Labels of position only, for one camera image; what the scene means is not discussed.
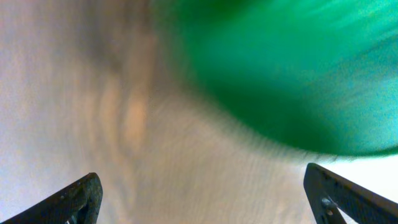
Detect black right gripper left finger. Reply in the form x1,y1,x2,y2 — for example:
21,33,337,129
3,172,103,224

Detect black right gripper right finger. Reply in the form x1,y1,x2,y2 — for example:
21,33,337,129
303,163,397,224

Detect green lid small jar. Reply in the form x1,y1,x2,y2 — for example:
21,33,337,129
151,0,397,156

